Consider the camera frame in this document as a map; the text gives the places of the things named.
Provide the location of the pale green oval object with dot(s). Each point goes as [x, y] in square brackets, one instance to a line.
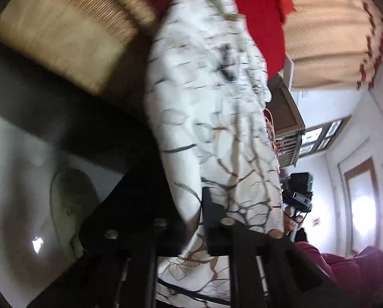
[73, 205]

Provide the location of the white branch-patterned garment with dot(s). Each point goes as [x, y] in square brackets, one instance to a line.
[204, 102]

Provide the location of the cream dotted curtain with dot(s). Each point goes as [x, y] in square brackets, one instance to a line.
[326, 38]

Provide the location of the white standing air conditioner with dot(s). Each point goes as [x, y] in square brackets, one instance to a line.
[289, 73]

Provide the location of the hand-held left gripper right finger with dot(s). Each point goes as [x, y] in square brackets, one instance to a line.
[217, 231]

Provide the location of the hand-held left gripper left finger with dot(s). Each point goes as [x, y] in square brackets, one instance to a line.
[146, 199]

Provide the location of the wood framed door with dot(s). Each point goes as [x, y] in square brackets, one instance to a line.
[361, 202]

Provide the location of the wood framed window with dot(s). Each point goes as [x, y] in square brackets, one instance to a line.
[323, 136]

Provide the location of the red bed sheet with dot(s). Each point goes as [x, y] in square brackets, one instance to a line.
[262, 16]

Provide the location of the tan woven mat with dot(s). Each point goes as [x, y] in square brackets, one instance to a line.
[66, 29]

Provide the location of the small red wall sticker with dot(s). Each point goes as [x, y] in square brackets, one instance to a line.
[315, 221]

